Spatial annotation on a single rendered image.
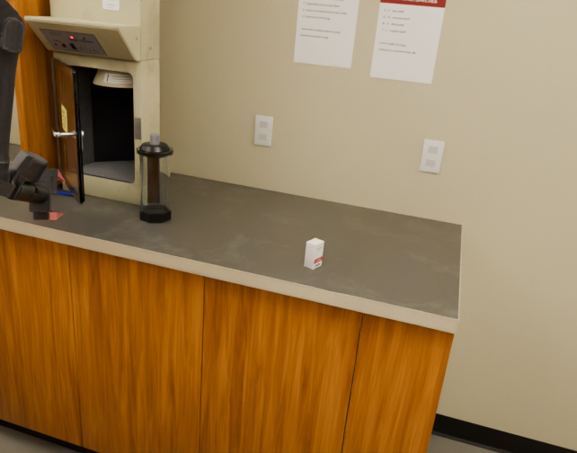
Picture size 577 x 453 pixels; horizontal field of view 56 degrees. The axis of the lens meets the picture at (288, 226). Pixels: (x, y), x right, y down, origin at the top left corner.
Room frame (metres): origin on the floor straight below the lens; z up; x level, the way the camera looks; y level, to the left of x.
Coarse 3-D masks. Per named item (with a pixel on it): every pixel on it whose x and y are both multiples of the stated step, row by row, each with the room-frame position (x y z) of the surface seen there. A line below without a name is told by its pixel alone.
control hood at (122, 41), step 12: (36, 24) 1.68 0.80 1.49; (48, 24) 1.66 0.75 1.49; (60, 24) 1.65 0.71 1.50; (72, 24) 1.63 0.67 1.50; (84, 24) 1.62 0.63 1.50; (96, 24) 1.61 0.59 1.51; (108, 24) 1.61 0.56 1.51; (120, 24) 1.67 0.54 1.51; (96, 36) 1.64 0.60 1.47; (108, 36) 1.62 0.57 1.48; (120, 36) 1.61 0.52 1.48; (132, 36) 1.66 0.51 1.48; (48, 48) 1.75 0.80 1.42; (108, 48) 1.67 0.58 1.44; (120, 48) 1.65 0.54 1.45; (132, 48) 1.66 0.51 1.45; (132, 60) 1.68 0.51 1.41
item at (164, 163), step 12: (144, 156) 1.57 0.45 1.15; (156, 156) 1.56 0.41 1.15; (168, 156) 1.59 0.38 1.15; (144, 168) 1.57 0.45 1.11; (156, 168) 1.56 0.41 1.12; (168, 168) 1.59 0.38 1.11; (144, 180) 1.57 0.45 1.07; (156, 180) 1.56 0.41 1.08; (168, 180) 1.59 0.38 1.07; (144, 192) 1.57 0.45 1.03; (156, 192) 1.56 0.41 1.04; (168, 192) 1.60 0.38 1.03; (144, 204) 1.57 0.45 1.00; (156, 204) 1.56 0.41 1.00; (168, 204) 1.60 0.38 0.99
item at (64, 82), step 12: (60, 60) 1.69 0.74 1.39; (60, 72) 1.66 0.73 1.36; (72, 72) 1.52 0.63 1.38; (60, 84) 1.68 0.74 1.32; (72, 84) 1.53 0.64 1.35; (60, 96) 1.69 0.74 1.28; (72, 96) 1.53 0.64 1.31; (60, 108) 1.70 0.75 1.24; (72, 108) 1.54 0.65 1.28; (60, 120) 1.71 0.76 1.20; (72, 120) 1.55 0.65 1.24; (60, 144) 1.74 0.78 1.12; (72, 144) 1.57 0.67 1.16; (60, 156) 1.75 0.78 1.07; (72, 156) 1.58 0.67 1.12; (72, 168) 1.59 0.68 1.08; (72, 180) 1.60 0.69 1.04; (72, 192) 1.61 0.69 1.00
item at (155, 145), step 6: (150, 138) 1.60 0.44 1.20; (156, 138) 1.60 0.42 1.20; (144, 144) 1.59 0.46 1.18; (150, 144) 1.60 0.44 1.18; (156, 144) 1.60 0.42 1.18; (162, 144) 1.61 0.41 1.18; (144, 150) 1.57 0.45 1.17; (150, 150) 1.56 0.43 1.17; (156, 150) 1.57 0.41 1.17; (162, 150) 1.57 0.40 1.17; (168, 150) 1.60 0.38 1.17
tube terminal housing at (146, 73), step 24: (72, 0) 1.76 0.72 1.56; (96, 0) 1.74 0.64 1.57; (120, 0) 1.72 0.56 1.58; (144, 0) 1.72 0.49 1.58; (144, 24) 1.72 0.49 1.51; (144, 48) 1.72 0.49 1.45; (144, 72) 1.72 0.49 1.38; (144, 96) 1.72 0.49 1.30; (144, 120) 1.71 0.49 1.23; (96, 192) 1.75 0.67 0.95; (120, 192) 1.72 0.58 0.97
